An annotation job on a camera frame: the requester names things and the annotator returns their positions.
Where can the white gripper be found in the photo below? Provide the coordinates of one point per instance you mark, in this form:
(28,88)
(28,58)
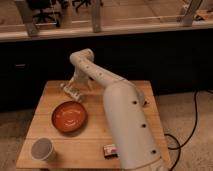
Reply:
(79,75)

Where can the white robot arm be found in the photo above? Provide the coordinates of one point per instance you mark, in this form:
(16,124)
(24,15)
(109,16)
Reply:
(122,101)

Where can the orange ceramic bowl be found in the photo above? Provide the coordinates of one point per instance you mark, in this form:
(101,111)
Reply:
(69,116)

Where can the red and white box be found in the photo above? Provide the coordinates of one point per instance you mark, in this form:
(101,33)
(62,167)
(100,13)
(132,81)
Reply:
(110,151)

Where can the grey paper cup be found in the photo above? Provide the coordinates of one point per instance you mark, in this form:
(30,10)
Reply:
(43,150)

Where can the left metal window post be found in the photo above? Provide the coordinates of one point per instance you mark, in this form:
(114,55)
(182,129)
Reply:
(27,17)

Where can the metal window post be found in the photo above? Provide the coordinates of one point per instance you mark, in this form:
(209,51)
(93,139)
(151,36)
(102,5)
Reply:
(188,17)
(95,15)
(27,17)

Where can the middle metal window post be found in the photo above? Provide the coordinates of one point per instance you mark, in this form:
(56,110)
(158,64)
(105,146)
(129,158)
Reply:
(95,15)

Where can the right metal window post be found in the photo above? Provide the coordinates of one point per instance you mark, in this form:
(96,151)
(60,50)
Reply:
(188,17)

